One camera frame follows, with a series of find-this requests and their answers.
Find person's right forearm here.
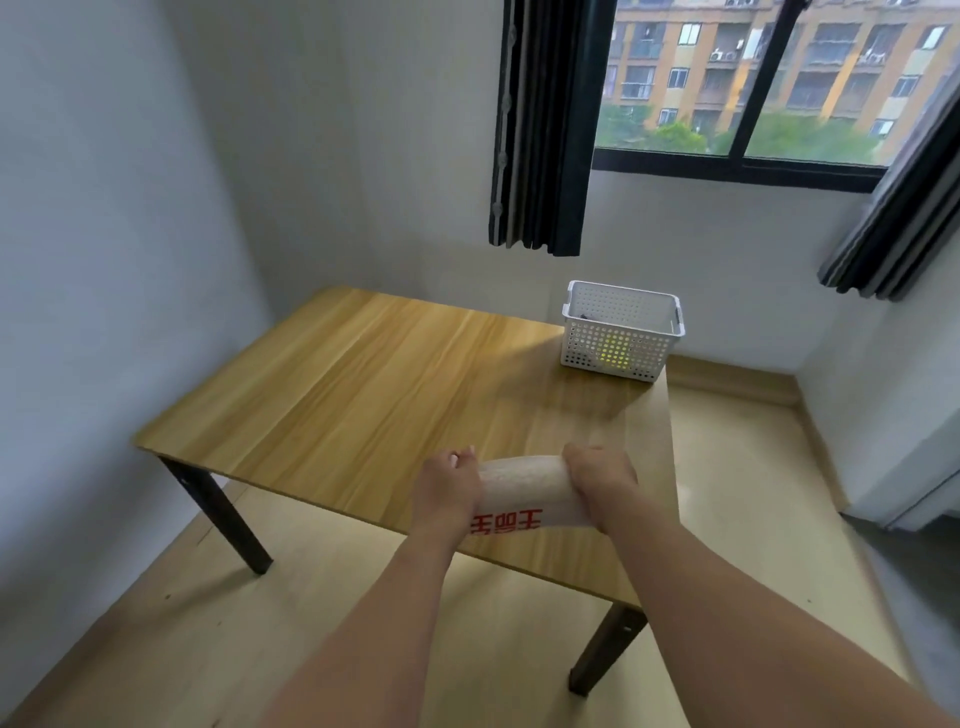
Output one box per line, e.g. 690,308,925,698
599,494,960,728

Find person's left forearm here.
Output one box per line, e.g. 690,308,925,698
258,524,470,728

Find cream white garment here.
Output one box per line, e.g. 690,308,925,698
466,453,595,538

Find white door frame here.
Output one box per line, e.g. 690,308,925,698
839,464,960,535

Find person's left hand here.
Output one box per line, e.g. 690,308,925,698
408,446,485,543

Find narrow dark curtain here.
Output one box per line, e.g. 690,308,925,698
817,71,960,303

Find black framed window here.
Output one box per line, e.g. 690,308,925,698
592,0,960,195

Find wide dark curtain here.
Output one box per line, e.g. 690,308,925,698
488,0,619,259

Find person's right hand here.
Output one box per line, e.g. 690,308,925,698
562,442,640,535

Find wooden table with black legs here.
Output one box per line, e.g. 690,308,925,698
133,284,682,699

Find yellow cloth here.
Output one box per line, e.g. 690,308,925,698
592,335,637,374

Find white plastic basket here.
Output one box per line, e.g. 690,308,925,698
560,280,686,385

